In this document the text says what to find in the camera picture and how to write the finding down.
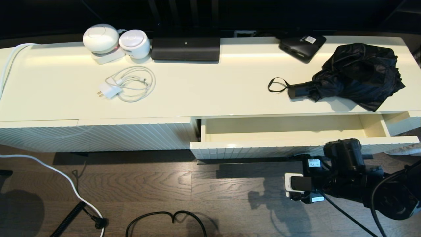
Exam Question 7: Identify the white cabinet drawer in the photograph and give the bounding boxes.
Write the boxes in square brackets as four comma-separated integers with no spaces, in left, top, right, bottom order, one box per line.
[190,114,420,160]

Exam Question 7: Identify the black umbrella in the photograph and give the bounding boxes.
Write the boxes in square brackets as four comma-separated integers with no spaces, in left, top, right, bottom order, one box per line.
[267,43,406,112]

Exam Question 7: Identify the white ribbed tv cabinet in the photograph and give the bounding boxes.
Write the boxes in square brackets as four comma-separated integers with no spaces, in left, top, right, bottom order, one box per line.
[0,36,421,153]

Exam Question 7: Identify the beige curtain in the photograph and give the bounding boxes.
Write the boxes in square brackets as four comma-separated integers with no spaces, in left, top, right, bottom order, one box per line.
[385,146,421,156]

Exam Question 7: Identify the black set-top box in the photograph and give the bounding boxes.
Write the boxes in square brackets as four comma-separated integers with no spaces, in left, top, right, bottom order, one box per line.
[279,35,327,64]

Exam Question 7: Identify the black rectangular speaker bar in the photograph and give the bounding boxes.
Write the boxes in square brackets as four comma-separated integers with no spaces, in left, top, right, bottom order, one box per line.
[151,37,221,62]

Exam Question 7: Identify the white charger plug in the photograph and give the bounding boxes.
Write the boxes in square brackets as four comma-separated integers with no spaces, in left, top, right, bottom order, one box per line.
[97,82,123,100]

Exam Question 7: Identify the small white round device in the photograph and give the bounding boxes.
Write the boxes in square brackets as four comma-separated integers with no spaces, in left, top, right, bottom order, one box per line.
[119,30,152,60]

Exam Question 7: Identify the white flat box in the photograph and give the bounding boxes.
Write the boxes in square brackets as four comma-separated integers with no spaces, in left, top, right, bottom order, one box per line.
[92,49,126,65]

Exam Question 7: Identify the large white round device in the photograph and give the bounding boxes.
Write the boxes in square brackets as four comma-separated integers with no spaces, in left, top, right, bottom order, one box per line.
[83,24,120,55]

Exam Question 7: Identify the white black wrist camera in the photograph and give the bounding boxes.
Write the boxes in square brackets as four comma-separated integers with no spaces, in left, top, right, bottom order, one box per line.
[285,173,313,197]

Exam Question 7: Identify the black looped cable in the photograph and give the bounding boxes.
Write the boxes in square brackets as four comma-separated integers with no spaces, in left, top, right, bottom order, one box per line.
[126,211,208,237]

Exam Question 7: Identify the white coiled charger cable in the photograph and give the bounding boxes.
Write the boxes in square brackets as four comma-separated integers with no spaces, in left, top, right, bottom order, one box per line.
[105,66,156,103]

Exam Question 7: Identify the white power cable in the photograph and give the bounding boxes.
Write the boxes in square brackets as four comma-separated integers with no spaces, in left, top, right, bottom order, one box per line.
[0,154,106,237]

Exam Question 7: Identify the black coiled cable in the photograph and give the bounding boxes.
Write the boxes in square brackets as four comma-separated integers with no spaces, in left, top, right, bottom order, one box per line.
[49,201,109,237]

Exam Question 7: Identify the thick white cable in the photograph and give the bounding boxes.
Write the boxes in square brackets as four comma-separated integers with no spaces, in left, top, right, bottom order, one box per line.
[0,43,40,99]

